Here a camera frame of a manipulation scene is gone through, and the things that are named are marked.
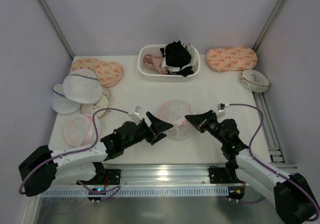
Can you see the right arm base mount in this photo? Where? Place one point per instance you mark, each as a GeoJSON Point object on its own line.
{"type": "Point", "coordinates": [222, 175]}

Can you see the floral pad right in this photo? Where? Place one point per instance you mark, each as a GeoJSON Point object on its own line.
{"type": "Point", "coordinates": [231, 59]}

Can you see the blue-trimmed mesh bag lower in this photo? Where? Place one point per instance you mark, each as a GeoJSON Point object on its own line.
{"type": "Point", "coordinates": [60, 104]}

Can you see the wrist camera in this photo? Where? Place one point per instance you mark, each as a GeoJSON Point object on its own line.
{"type": "Point", "coordinates": [221, 110]}
{"type": "Point", "coordinates": [135, 115]}

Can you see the blue-trimmed mesh bag top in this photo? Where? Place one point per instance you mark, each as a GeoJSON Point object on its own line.
{"type": "Point", "coordinates": [82, 86]}

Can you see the white plastic basket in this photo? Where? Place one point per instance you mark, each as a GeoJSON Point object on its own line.
{"type": "Point", "coordinates": [153, 75]}

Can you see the pink bra in basket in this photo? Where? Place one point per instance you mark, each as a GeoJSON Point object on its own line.
{"type": "Point", "coordinates": [154, 62]}

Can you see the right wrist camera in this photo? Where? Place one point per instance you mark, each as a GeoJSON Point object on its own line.
{"type": "Point", "coordinates": [221, 110]}

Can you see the pink-trimmed flat mesh bag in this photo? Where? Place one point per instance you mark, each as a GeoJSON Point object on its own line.
{"type": "Point", "coordinates": [80, 131]}

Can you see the white slotted cable duct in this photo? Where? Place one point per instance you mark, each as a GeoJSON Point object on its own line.
{"type": "Point", "coordinates": [147, 191]}

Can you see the pink-trimmed mesh laundry bag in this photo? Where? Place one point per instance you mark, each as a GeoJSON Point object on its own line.
{"type": "Point", "coordinates": [174, 112]}

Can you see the black bra in basket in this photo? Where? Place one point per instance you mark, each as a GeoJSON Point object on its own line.
{"type": "Point", "coordinates": [176, 59]}

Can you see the floral pad left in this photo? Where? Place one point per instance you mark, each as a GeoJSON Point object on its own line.
{"type": "Point", "coordinates": [108, 73]}

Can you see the beige laundry bag left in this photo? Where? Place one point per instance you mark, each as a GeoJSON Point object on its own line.
{"type": "Point", "coordinates": [104, 102]}

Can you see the beige-trimmed laundry bag right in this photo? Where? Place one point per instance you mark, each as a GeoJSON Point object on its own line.
{"type": "Point", "coordinates": [254, 81]}

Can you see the aluminium mounting rail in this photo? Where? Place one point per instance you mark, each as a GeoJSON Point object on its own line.
{"type": "Point", "coordinates": [158, 174]}

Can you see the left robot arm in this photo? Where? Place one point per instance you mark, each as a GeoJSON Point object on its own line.
{"type": "Point", "coordinates": [84, 164]}

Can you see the floral pad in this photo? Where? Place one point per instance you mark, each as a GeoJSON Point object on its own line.
{"type": "Point", "coordinates": [108, 73]}
{"type": "Point", "coordinates": [231, 59]}

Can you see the left frame post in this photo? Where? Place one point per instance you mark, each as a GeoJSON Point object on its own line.
{"type": "Point", "coordinates": [56, 27]}

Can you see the blue-trimmed mesh bag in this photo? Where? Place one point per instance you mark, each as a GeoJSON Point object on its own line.
{"type": "Point", "coordinates": [60, 104]}
{"type": "Point", "coordinates": [82, 86]}

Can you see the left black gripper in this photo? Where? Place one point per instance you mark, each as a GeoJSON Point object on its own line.
{"type": "Point", "coordinates": [147, 130]}

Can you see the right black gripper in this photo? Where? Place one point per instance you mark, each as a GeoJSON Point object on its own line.
{"type": "Point", "coordinates": [206, 121]}

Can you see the right frame post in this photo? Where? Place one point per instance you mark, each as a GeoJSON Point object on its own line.
{"type": "Point", "coordinates": [271, 19]}

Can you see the frame post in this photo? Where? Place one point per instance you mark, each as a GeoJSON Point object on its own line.
{"type": "Point", "coordinates": [56, 27]}
{"type": "Point", "coordinates": [271, 19]}

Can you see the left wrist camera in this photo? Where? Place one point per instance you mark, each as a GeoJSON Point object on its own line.
{"type": "Point", "coordinates": [135, 115]}

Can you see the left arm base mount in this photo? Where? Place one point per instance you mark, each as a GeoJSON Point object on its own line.
{"type": "Point", "coordinates": [110, 177]}

